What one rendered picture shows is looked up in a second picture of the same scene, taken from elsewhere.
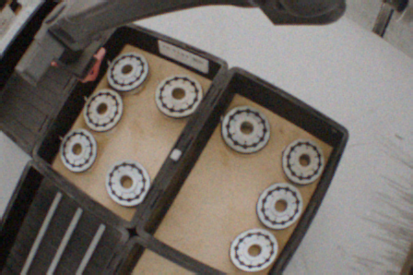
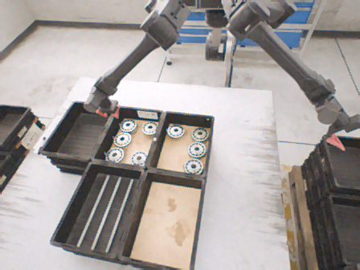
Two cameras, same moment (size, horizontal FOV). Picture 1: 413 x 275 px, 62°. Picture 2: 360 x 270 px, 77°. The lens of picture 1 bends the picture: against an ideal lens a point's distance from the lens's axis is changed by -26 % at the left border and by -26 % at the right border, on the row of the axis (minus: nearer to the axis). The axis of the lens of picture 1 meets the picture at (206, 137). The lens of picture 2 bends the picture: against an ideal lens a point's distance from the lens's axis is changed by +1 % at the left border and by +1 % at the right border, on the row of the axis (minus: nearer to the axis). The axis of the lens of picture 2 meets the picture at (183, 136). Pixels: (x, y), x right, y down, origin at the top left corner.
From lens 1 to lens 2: 0.54 m
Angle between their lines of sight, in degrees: 19
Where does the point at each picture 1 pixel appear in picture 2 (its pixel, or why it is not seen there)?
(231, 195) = (177, 153)
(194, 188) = (165, 154)
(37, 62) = (95, 99)
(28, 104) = (80, 149)
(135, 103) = (135, 136)
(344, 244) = (237, 167)
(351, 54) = (213, 100)
